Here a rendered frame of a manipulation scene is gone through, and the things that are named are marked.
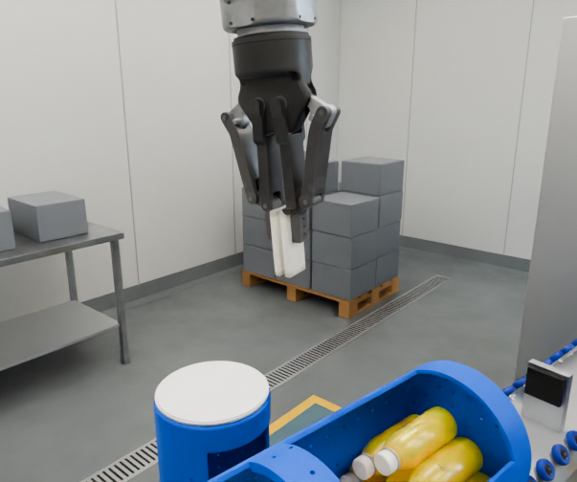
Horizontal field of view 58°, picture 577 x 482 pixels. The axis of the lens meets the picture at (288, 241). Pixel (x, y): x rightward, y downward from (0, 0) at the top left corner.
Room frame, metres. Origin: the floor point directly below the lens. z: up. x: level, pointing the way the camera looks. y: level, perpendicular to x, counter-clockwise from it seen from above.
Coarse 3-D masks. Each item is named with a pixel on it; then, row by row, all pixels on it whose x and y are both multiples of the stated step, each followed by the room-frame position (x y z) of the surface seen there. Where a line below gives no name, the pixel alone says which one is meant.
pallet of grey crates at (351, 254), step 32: (352, 160) 4.41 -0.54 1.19; (384, 160) 4.41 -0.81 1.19; (352, 192) 4.32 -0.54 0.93; (384, 192) 4.20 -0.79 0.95; (256, 224) 4.48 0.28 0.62; (320, 224) 4.03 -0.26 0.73; (352, 224) 3.84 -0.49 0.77; (384, 224) 4.20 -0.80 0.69; (256, 256) 4.48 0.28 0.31; (320, 256) 4.03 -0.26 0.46; (352, 256) 3.85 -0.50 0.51; (384, 256) 4.23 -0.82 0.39; (288, 288) 4.23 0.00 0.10; (320, 288) 4.02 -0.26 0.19; (352, 288) 3.86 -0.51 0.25; (384, 288) 4.23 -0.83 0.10
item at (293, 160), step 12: (276, 108) 0.50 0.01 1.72; (276, 120) 0.50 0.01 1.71; (276, 132) 0.50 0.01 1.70; (300, 132) 0.52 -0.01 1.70; (288, 144) 0.50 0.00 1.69; (300, 144) 0.52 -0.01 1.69; (288, 156) 0.50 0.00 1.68; (300, 156) 0.52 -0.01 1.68; (288, 168) 0.50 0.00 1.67; (300, 168) 0.51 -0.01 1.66; (288, 180) 0.50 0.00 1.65; (300, 180) 0.51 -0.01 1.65; (288, 192) 0.51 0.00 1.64; (300, 192) 0.51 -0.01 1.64; (288, 204) 0.51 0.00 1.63
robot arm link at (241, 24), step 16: (224, 0) 0.50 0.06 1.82; (240, 0) 0.49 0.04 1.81; (256, 0) 0.48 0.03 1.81; (272, 0) 0.48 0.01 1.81; (288, 0) 0.48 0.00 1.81; (304, 0) 0.50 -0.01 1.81; (224, 16) 0.50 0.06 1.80; (240, 16) 0.49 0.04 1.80; (256, 16) 0.48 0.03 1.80; (272, 16) 0.48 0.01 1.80; (288, 16) 0.48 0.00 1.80; (304, 16) 0.50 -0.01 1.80; (240, 32) 0.51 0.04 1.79; (256, 32) 0.49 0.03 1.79; (272, 32) 0.49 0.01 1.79
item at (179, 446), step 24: (264, 408) 1.08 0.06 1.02; (168, 432) 1.02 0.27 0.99; (192, 432) 0.99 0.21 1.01; (216, 432) 0.99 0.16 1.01; (240, 432) 1.01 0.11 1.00; (264, 432) 1.19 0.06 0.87; (168, 456) 1.02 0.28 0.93; (192, 456) 0.99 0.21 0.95; (216, 456) 1.27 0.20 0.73; (240, 456) 1.26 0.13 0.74; (168, 480) 1.03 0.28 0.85; (192, 480) 0.99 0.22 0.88
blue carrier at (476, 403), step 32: (416, 384) 0.97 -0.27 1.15; (448, 384) 0.91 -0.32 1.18; (480, 384) 0.84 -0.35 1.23; (352, 416) 0.87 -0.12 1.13; (384, 416) 0.95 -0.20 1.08; (480, 416) 0.86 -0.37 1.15; (512, 416) 0.80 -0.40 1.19; (288, 448) 0.66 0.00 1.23; (320, 448) 0.83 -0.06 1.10; (352, 448) 0.88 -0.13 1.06; (480, 448) 0.86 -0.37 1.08; (512, 448) 0.76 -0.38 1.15; (224, 480) 0.62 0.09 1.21; (256, 480) 0.73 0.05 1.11; (288, 480) 0.59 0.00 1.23; (320, 480) 0.59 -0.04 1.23; (512, 480) 0.74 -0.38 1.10
